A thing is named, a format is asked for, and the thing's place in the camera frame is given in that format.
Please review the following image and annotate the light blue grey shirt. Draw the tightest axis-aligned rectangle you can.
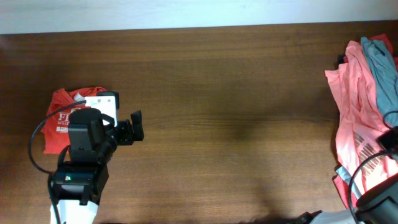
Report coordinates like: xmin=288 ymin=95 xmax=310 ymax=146
xmin=333 ymin=166 xmax=362 ymax=200

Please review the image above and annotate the grey t-shirt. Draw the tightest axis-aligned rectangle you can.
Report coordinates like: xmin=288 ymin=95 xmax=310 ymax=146
xmin=361 ymin=37 xmax=397 ymax=126

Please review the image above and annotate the red t-shirt in pile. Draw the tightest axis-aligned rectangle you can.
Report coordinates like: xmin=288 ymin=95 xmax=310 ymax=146
xmin=338 ymin=34 xmax=394 ymax=65

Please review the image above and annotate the folded orange red printed shirt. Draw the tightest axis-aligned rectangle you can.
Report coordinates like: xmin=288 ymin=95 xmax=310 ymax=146
xmin=41 ymin=86 xmax=106 ymax=154

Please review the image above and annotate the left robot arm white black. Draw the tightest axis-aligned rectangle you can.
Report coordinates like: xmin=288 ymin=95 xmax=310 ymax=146
xmin=47 ymin=108 xmax=144 ymax=223

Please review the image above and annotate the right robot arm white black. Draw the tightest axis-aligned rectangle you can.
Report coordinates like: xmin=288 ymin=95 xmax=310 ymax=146
xmin=290 ymin=126 xmax=397 ymax=224

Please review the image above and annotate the coral pink t-shirt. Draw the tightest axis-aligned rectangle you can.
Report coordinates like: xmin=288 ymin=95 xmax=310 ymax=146
xmin=325 ymin=41 xmax=391 ymax=176

